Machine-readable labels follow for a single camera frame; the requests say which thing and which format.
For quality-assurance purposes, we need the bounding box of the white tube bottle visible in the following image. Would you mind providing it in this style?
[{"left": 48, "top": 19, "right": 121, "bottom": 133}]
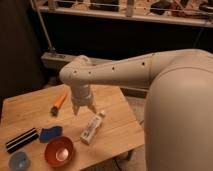
[{"left": 80, "top": 111, "right": 105, "bottom": 145}]

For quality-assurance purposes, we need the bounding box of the black striped rectangular block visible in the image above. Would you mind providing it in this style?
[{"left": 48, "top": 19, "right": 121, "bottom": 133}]
[{"left": 6, "top": 128, "right": 39, "bottom": 154}]

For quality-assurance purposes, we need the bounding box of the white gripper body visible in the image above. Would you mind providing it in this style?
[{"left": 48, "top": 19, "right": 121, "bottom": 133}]
[{"left": 71, "top": 85, "right": 93, "bottom": 107}]

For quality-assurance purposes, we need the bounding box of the cluttered shelf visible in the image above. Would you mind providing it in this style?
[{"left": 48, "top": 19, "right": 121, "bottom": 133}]
[{"left": 30, "top": 0, "right": 213, "bottom": 28}]

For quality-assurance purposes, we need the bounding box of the metal pole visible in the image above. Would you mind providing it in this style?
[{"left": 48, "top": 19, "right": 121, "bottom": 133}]
[{"left": 33, "top": 0, "right": 55, "bottom": 54}]

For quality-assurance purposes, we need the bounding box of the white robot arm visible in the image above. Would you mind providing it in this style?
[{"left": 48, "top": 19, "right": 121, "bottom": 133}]
[{"left": 60, "top": 49, "right": 213, "bottom": 171}]

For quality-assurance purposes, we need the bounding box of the wooden table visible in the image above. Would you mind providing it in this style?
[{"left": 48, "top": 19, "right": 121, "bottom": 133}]
[{"left": 0, "top": 85, "right": 144, "bottom": 171}]

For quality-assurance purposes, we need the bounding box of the blue sponge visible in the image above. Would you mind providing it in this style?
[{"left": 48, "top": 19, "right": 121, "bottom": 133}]
[{"left": 39, "top": 126, "right": 63, "bottom": 143}]

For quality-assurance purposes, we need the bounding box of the orange handled brush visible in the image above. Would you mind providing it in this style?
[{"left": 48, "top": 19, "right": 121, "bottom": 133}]
[{"left": 50, "top": 93, "right": 67, "bottom": 116}]

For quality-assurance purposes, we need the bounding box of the red bowl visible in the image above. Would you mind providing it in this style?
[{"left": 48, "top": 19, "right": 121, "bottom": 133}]
[{"left": 44, "top": 136, "right": 74, "bottom": 167}]

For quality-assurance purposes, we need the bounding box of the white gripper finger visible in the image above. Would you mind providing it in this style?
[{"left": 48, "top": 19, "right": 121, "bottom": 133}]
[
  {"left": 88, "top": 104, "right": 97, "bottom": 114},
  {"left": 73, "top": 105, "right": 80, "bottom": 116}
]

